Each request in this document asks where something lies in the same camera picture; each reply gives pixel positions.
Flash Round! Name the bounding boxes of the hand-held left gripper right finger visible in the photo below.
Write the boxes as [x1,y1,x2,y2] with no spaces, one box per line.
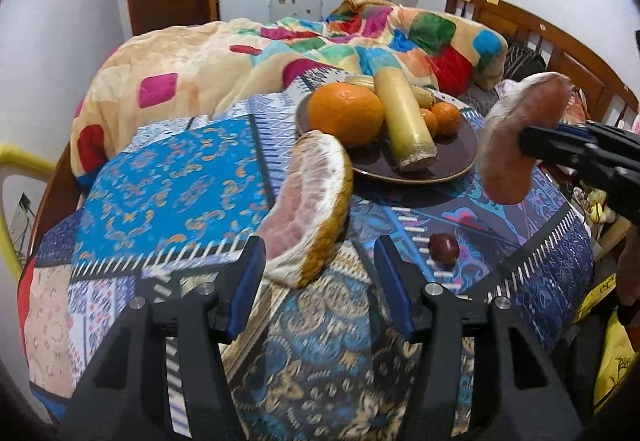
[374,235,583,441]

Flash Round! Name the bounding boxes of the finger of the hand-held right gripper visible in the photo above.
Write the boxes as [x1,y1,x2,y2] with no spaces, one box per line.
[554,121,601,138]
[519,125,591,162]

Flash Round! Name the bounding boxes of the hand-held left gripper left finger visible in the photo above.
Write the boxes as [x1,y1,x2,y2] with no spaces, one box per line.
[57,235,268,441]

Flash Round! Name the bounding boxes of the peeled pink pomelo segment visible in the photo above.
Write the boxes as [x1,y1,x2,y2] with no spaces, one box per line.
[476,72,572,205]

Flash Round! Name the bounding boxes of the dark purple plate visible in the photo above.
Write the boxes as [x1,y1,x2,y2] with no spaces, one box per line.
[295,88,478,185]

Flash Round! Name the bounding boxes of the pomelo piece with yellow peel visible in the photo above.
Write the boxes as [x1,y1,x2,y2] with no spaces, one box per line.
[257,130,354,289]

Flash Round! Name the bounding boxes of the small orange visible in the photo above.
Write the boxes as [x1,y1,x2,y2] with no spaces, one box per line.
[431,102,461,136]
[419,107,439,138]

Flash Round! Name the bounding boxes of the long yellow sugarcane piece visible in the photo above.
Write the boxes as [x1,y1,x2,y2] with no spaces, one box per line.
[374,67,438,172]

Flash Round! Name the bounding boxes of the large orange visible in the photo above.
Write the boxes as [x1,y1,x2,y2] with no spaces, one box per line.
[307,83,385,149]

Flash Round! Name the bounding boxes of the small red fruit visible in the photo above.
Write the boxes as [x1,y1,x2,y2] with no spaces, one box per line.
[428,233,460,267]

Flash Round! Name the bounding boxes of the black backpack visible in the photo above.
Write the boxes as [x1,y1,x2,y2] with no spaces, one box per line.
[502,41,546,82]

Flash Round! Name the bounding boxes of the wooden bed headboard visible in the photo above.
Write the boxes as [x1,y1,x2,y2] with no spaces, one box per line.
[445,0,640,122]

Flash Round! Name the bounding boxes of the blue patterned bedsheet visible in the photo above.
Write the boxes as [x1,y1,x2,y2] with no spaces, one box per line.
[17,66,596,441]

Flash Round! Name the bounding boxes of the yellow plastic bag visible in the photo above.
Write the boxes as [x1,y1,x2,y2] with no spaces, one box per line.
[572,273,636,417]

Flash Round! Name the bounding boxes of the colourful patchwork blanket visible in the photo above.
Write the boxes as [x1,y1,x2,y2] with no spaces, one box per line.
[70,0,508,186]

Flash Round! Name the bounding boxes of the yellow foam tube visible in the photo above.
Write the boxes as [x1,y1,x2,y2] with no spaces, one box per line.
[0,143,56,282]

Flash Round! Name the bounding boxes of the white appliance box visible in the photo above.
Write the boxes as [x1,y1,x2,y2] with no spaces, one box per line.
[269,0,325,22]

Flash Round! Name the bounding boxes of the wooden bed side rail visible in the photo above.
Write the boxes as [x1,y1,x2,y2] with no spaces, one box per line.
[32,141,83,252]

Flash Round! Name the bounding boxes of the wall socket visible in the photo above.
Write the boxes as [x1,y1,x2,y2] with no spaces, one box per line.
[15,193,33,227]

